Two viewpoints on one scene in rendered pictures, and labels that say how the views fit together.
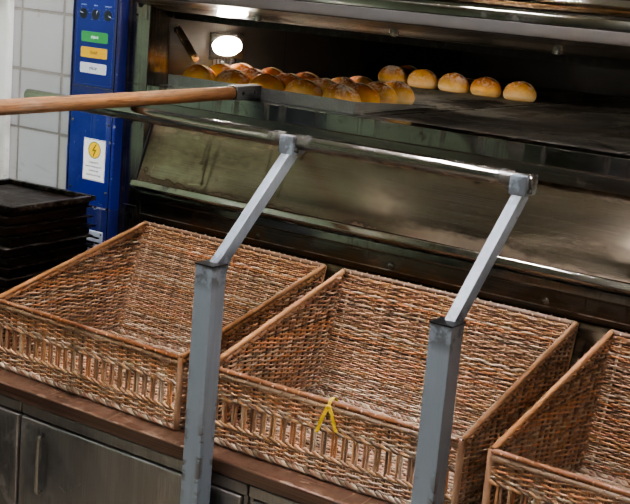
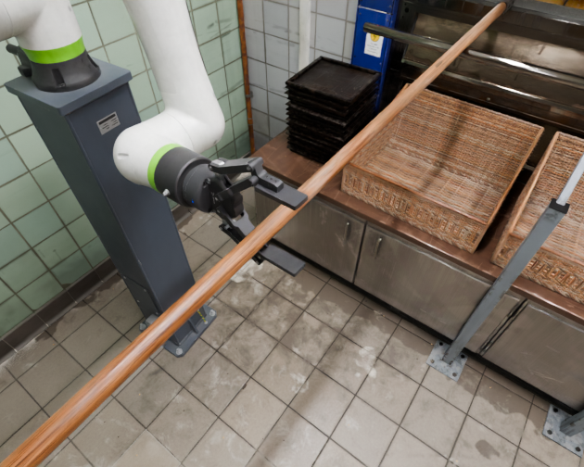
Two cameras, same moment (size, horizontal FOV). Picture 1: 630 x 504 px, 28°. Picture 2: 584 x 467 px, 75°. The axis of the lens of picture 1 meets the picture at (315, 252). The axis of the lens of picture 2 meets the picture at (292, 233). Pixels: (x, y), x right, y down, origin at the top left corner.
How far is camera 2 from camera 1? 1.68 m
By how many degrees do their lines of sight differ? 37
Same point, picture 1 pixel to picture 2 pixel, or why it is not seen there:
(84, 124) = (368, 18)
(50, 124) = (339, 13)
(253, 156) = (498, 48)
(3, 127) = (307, 14)
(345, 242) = (561, 113)
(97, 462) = (416, 258)
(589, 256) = not seen: outside the picture
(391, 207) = not seen: outside the picture
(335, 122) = not seen: outside the picture
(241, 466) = (526, 291)
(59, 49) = not seen: outside the picture
